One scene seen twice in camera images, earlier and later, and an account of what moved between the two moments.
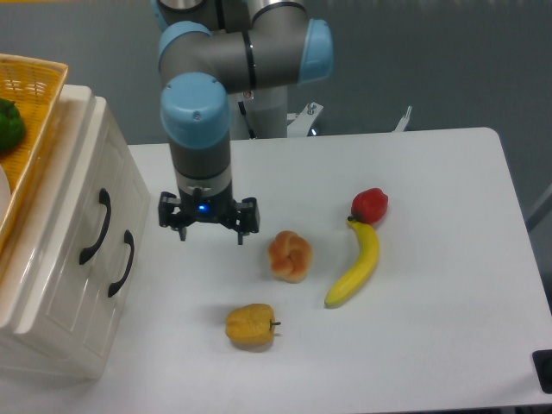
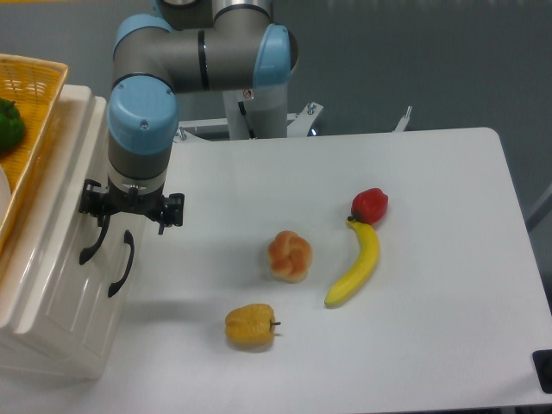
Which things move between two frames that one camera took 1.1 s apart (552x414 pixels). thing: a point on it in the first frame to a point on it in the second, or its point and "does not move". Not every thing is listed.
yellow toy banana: [369, 251] does not move
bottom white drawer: [122, 251] does not move
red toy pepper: [369, 205] does not move
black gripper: [222, 209] to [96, 202]
